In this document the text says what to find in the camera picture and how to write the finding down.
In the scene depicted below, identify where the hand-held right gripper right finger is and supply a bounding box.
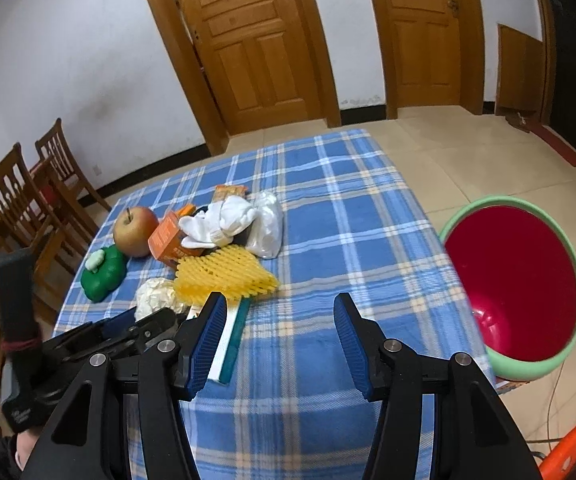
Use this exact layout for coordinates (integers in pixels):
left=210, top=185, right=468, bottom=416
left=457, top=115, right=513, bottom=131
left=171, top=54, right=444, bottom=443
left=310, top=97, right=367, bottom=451
left=333, top=292, right=544, bottom=480

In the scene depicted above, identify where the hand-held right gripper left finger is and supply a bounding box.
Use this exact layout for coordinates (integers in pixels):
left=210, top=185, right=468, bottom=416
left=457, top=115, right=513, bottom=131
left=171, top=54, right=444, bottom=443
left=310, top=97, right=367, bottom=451
left=20, top=290, right=229, bottom=480

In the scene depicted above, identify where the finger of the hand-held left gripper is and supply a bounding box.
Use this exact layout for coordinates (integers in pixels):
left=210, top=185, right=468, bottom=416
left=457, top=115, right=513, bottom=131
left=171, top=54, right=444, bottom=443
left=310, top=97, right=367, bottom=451
left=135, top=307, right=189, bottom=343
left=100, top=306, right=138, bottom=336

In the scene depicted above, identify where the white and teal box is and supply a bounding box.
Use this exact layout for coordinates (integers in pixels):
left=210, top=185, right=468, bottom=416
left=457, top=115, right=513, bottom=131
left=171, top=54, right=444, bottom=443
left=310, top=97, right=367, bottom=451
left=207, top=299, right=252, bottom=387

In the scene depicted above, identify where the yellow foam fruit net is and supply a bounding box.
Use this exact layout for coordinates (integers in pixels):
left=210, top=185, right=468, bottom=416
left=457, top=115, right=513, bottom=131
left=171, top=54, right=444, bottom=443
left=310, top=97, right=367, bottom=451
left=174, top=244, right=279, bottom=307

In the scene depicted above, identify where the orange cardboard box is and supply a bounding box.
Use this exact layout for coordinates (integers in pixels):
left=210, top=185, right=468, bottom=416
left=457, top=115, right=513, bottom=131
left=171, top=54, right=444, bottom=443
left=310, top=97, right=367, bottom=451
left=148, top=204, right=206, bottom=268

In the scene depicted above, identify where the orange snack packet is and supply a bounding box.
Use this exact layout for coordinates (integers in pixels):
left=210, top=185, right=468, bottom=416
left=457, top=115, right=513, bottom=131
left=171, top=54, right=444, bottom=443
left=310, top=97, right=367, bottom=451
left=213, top=185, right=249, bottom=206

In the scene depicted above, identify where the red bin with green rim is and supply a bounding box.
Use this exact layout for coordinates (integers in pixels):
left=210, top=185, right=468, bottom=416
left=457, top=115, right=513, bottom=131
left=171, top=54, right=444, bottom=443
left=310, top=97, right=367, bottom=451
left=439, top=195, right=576, bottom=382

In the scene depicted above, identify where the crumpled white paper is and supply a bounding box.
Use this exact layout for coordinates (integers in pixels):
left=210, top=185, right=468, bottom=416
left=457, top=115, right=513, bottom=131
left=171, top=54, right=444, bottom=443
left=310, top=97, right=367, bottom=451
left=134, top=277, right=189, bottom=322

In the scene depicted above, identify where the green plastic toy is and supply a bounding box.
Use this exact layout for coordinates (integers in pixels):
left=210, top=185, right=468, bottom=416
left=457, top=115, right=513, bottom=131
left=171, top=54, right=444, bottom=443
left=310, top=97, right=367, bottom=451
left=80, top=245, right=128, bottom=303

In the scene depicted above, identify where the red yellow apple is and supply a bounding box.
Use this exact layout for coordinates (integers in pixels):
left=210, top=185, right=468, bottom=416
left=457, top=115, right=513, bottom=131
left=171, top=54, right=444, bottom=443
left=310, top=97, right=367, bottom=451
left=114, top=206, right=161, bottom=258

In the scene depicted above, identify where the blue plaid tablecloth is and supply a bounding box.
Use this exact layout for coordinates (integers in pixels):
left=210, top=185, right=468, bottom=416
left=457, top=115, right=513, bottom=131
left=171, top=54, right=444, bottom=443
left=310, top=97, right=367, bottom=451
left=50, top=129, right=499, bottom=480

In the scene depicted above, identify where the wooden chair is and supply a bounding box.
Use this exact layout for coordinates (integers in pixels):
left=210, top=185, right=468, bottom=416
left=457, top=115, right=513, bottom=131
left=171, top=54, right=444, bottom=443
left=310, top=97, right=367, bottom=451
left=0, top=142, right=83, bottom=311
left=35, top=118, right=113, bottom=216

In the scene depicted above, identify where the white plastic bag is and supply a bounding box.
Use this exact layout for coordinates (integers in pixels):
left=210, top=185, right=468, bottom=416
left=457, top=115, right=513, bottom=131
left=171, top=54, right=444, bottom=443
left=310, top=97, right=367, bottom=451
left=245, top=191, right=285, bottom=260

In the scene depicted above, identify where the orange plastic stool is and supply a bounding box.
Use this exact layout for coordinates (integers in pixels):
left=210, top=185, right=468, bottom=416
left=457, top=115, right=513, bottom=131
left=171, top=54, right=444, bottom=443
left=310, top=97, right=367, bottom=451
left=538, top=421, right=576, bottom=480

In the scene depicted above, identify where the red door mat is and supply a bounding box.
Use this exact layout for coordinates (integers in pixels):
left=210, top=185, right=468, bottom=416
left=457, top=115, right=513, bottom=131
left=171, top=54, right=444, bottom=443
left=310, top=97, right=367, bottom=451
left=528, top=122, right=576, bottom=167

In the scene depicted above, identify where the wooden panel door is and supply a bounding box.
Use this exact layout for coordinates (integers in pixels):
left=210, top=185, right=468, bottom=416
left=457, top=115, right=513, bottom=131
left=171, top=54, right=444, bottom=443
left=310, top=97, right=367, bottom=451
left=363, top=0, right=486, bottom=120
left=132, top=0, right=341, bottom=156

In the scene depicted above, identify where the small wooden cabinet door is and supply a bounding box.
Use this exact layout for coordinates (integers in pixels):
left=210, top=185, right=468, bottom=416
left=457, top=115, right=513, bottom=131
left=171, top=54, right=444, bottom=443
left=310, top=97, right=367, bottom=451
left=495, top=24, right=546, bottom=116

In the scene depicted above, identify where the thin white cable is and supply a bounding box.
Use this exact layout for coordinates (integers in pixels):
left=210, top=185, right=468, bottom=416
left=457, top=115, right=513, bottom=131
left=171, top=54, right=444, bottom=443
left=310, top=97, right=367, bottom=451
left=528, top=267, right=576, bottom=461

